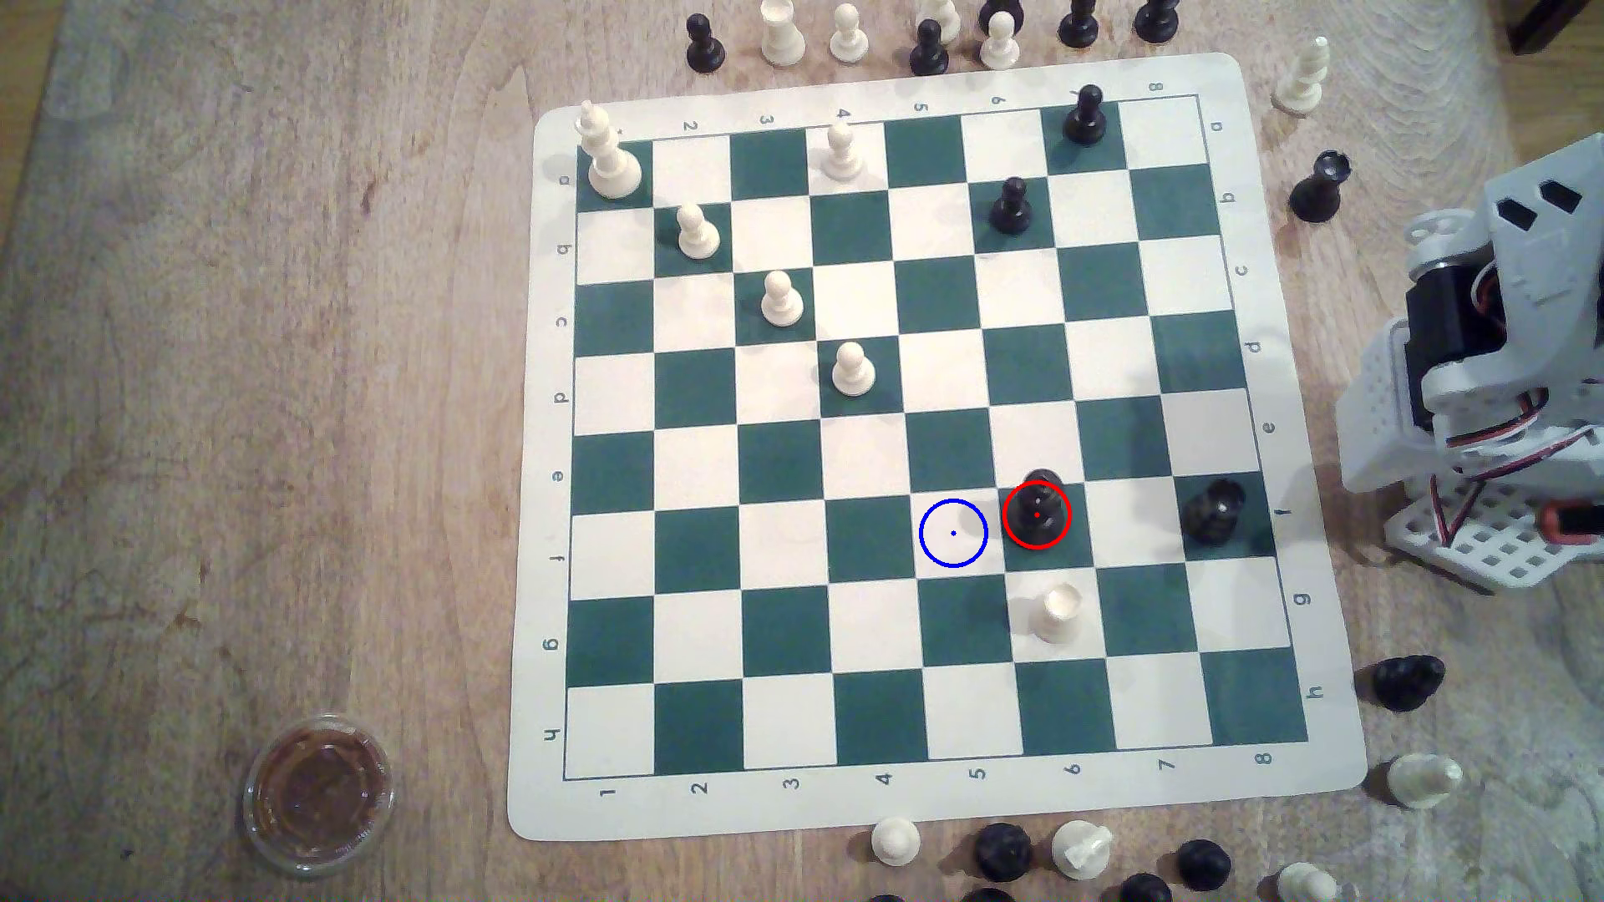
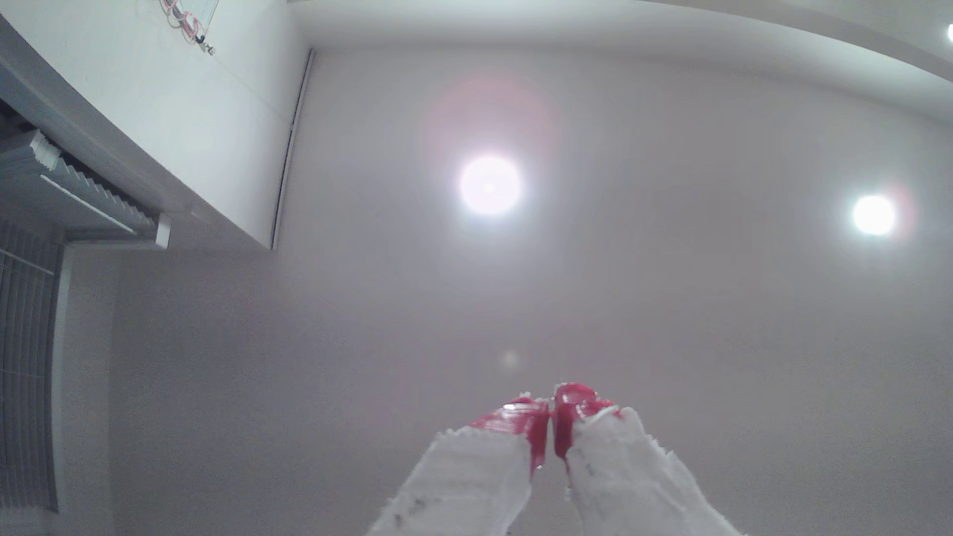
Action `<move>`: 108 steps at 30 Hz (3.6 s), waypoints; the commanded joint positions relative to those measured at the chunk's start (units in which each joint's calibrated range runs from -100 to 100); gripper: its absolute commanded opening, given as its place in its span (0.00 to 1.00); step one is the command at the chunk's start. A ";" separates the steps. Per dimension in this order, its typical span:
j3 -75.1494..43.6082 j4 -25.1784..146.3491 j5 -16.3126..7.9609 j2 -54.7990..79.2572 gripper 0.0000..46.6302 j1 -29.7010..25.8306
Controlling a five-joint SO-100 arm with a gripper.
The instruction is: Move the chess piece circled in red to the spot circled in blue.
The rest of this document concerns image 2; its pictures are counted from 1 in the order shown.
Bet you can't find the grey pleated window shade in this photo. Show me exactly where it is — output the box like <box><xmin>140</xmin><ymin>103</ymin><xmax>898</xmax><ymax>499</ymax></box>
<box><xmin>0</xmin><ymin>220</ymin><xmax>64</xmax><ymax>515</ymax></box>

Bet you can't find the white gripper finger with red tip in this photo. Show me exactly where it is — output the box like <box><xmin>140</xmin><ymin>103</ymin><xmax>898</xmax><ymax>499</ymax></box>
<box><xmin>553</xmin><ymin>383</ymin><xmax>747</xmax><ymax>536</ymax></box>
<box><xmin>365</xmin><ymin>395</ymin><xmax>551</xmax><ymax>536</ymax></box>

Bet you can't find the white slatted window blind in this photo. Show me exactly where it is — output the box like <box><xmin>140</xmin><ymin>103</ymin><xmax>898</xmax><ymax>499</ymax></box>
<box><xmin>0</xmin><ymin>130</ymin><xmax>172</xmax><ymax>251</ymax></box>

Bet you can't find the pink wire bundle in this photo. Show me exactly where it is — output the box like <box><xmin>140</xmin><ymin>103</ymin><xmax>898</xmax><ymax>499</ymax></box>
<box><xmin>160</xmin><ymin>0</ymin><xmax>217</xmax><ymax>57</ymax></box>

